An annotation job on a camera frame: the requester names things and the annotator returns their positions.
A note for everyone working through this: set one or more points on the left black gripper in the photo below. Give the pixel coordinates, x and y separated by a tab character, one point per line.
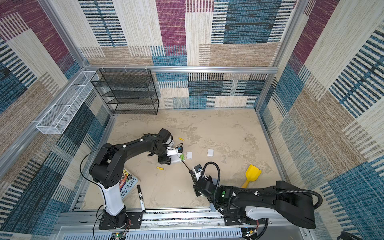
165	161

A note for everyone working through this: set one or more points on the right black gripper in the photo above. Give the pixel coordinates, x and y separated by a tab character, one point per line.
197	192

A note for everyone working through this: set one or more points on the black yellow handled screwdriver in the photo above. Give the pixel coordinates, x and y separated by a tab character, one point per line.
191	172

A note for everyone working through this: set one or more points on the white remote with green buttons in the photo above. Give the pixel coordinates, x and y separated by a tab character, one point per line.
175	159

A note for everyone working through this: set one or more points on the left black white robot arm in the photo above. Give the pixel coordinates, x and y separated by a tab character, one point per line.
107	169

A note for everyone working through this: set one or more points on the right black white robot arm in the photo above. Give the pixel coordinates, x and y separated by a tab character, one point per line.
247	206

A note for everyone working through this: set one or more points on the colourful paperback book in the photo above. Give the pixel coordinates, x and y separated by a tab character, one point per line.
127	183

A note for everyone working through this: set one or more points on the black marker pen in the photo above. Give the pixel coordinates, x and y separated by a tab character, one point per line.
141	199

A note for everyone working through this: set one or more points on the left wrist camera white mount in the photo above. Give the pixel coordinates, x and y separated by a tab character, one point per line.
178	150

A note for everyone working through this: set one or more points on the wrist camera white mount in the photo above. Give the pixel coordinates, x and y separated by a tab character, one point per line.
198	171
178	150

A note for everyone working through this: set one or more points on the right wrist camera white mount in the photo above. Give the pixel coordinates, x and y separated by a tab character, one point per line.
198	171

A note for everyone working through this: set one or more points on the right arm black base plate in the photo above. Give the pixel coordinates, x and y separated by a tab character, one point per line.
238	217

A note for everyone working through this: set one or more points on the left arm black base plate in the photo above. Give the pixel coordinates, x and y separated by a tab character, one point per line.
132	220

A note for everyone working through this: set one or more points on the black wire shelf rack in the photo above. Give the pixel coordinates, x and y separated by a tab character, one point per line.
127	91

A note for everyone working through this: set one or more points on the white wire mesh basket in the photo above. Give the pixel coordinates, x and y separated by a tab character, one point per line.
59	116

